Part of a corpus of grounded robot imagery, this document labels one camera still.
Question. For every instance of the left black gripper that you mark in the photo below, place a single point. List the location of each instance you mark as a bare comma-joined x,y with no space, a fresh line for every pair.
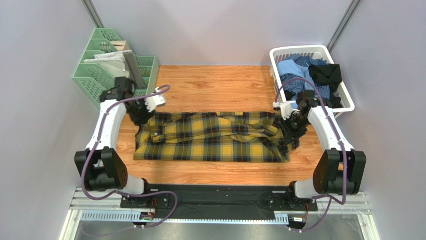
145,117

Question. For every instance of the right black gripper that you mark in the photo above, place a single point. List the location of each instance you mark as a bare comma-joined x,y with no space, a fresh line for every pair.
289,132

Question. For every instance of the yellow plaid long sleeve shirt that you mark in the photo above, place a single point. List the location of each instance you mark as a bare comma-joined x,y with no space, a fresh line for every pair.
243,137

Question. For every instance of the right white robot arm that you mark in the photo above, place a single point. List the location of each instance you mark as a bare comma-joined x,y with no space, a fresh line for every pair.
341,168

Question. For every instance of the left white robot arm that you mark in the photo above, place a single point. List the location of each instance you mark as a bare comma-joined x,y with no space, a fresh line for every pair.
102,171

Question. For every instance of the grey folder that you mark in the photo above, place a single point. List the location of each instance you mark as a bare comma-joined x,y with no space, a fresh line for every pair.
134,70

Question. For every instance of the blue checked shirt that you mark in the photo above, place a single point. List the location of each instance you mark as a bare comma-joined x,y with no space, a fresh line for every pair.
307,61

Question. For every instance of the white laundry basket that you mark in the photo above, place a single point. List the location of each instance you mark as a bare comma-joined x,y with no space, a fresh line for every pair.
317,52

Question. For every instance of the papers in organizer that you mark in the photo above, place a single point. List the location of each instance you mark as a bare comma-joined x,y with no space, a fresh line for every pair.
113,63

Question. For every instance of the green file organizer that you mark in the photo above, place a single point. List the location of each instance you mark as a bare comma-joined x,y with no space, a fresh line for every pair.
93,80

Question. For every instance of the light blue shirt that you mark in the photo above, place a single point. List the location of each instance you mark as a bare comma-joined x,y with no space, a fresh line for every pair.
288,70

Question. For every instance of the black garment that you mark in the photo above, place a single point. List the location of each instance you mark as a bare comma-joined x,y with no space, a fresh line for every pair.
327,75

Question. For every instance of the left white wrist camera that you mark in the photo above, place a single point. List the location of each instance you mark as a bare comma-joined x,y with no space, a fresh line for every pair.
152,102

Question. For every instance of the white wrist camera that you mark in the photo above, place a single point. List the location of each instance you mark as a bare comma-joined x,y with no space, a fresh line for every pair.
286,108
152,102

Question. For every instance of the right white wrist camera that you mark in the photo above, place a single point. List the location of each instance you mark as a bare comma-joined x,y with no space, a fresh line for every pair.
286,108

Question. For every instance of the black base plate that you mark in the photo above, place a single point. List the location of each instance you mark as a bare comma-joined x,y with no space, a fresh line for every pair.
220,202

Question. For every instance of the aluminium rail frame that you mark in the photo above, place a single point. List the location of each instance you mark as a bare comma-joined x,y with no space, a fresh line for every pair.
105,219

